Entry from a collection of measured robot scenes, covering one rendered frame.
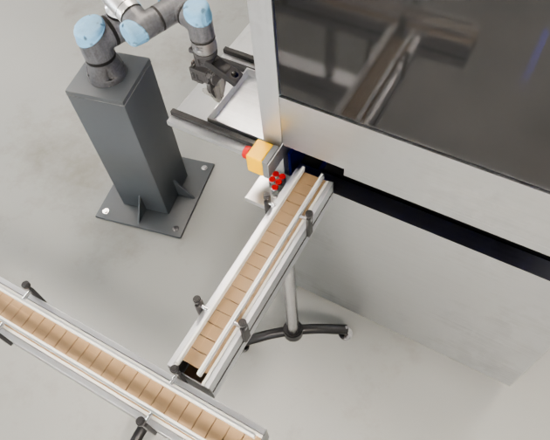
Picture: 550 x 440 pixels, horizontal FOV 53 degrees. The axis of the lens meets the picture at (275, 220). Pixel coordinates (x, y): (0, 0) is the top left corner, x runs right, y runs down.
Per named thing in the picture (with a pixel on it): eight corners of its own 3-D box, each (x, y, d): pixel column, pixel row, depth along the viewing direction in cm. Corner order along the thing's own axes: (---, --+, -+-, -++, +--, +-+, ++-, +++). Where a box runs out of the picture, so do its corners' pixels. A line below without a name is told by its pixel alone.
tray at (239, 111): (334, 105, 187) (334, 98, 184) (298, 160, 176) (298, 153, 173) (248, 74, 198) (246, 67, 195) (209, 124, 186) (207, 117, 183)
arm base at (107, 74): (81, 84, 214) (72, 64, 205) (99, 57, 221) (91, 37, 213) (116, 90, 210) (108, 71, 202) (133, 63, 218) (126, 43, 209)
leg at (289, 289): (307, 329, 230) (305, 235, 165) (298, 347, 226) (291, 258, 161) (289, 319, 233) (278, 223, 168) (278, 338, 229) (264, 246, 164)
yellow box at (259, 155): (280, 161, 166) (278, 146, 160) (268, 179, 163) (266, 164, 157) (258, 153, 168) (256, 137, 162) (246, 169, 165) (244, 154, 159)
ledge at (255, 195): (305, 187, 173) (305, 182, 171) (285, 218, 167) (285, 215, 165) (265, 170, 177) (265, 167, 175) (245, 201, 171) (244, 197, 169)
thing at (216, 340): (292, 182, 176) (291, 151, 163) (337, 201, 171) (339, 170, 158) (169, 373, 146) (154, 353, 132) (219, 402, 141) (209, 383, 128)
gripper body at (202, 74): (204, 66, 179) (198, 36, 169) (227, 75, 176) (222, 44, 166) (191, 82, 175) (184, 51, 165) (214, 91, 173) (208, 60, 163)
